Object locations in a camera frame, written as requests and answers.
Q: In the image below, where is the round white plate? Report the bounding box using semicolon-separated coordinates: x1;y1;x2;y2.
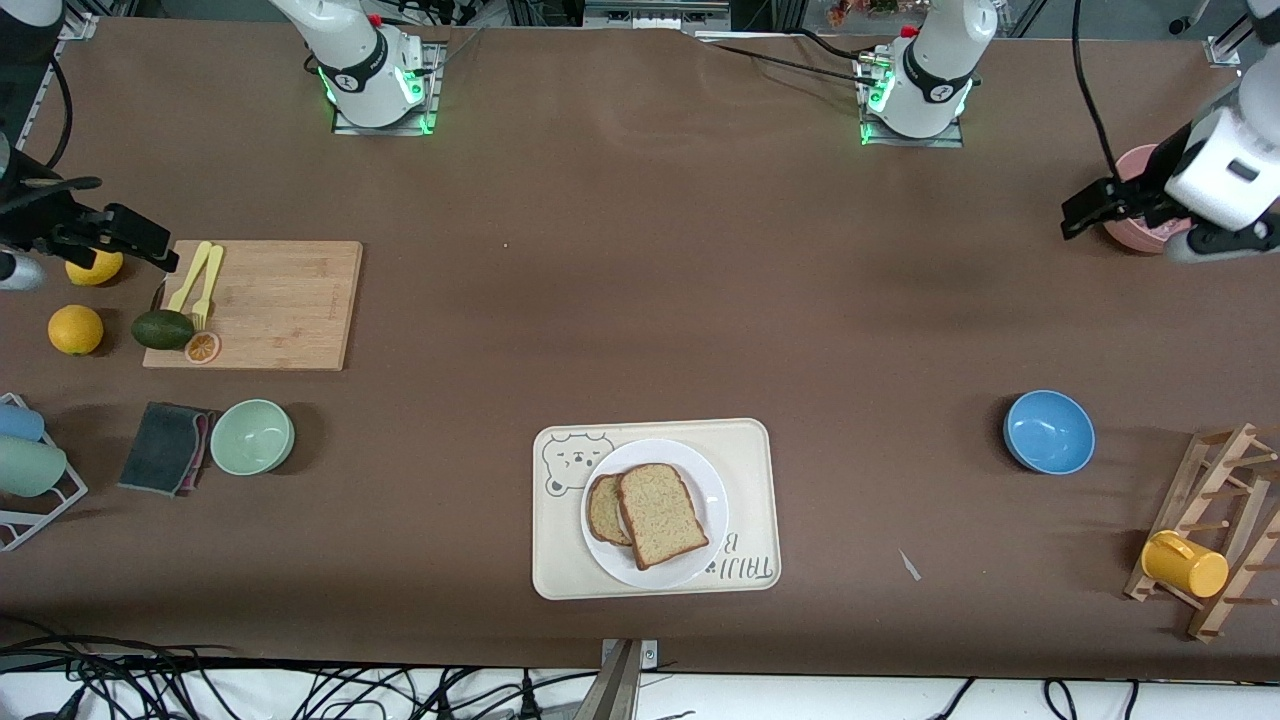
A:
580;438;731;591

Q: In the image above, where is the brown bread slice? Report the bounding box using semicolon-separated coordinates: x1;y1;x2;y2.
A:
617;462;711;572
586;473;636;547

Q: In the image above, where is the yellow lemon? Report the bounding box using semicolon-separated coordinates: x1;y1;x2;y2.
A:
47;304;105;356
65;248;125;288

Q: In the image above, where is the pink bowl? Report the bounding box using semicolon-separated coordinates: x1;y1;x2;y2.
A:
1103;145;1196;254

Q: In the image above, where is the yellow plastic knife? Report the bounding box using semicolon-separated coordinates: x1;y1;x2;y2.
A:
165;241;214;313

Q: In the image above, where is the yellow plastic fork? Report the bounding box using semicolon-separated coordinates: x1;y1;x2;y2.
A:
190;245;225;332

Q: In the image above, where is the dark green avocado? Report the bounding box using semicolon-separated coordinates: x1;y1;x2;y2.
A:
131;309;197;351

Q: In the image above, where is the bamboo cutting board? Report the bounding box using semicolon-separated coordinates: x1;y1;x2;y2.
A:
142;240;364;372

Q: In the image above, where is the light blue cup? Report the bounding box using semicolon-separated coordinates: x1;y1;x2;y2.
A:
0;402;46;443

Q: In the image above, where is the dark grey folded cloth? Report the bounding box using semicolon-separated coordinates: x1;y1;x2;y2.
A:
117;401;216;498

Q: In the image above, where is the pale green bowl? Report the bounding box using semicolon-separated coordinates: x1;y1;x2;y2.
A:
209;399;296;476

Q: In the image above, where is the blue bowl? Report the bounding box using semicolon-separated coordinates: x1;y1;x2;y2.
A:
1003;390;1096;476

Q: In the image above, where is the pale green cup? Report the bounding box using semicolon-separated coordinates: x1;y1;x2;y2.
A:
0;437;68;498

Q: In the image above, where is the wooden mug rack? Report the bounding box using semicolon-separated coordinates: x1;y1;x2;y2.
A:
1124;423;1280;642

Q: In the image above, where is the brown table cover sheet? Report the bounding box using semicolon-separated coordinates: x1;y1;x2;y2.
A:
0;18;1280;683

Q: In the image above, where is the yellow mug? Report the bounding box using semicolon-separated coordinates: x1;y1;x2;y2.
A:
1141;530;1230;599

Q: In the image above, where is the cream bear print tray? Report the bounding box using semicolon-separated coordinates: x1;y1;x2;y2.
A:
531;418;782;601

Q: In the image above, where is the grey metal box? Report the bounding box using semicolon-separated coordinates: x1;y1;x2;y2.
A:
583;0;733;31

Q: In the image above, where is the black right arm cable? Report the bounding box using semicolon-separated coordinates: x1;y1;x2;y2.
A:
45;60;75;171

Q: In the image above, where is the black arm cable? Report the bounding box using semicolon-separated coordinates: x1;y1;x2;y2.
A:
1070;0;1126;186
45;60;75;171

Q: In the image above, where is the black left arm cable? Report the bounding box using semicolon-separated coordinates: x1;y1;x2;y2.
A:
1070;0;1126;186

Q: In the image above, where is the aluminium frame profile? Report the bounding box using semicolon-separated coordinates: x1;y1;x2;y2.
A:
1165;0;1280;69

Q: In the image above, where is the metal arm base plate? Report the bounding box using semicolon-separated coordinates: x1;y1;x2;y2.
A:
855;50;966;149
332;40;443;137

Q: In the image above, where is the white wire cup rack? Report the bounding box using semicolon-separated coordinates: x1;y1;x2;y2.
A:
0;392;89;553

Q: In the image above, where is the black cable bundle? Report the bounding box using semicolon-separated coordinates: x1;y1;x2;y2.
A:
0;615;601;720

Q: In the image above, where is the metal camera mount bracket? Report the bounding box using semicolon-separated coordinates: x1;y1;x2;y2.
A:
575;638;659;720

